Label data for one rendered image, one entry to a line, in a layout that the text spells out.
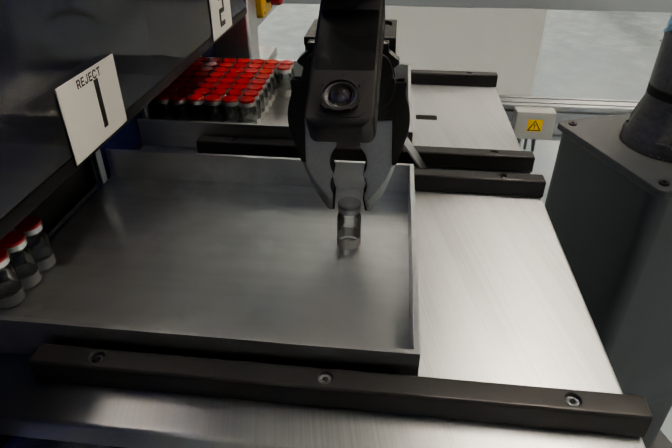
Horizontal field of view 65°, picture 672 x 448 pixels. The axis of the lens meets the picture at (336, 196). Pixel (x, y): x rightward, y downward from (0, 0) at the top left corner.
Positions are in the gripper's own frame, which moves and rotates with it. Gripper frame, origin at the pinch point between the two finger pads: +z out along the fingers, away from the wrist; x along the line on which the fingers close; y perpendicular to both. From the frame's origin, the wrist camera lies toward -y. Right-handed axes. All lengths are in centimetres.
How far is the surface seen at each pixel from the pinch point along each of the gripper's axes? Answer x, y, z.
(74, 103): 19.8, -4.8, -10.4
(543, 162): -75, 192, 95
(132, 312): 16.3, -10.3, 4.8
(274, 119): 13.0, 28.2, 4.9
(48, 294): 24.0, -9.1, 4.7
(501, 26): -45, 182, 29
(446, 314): -8.4, -7.6, 5.5
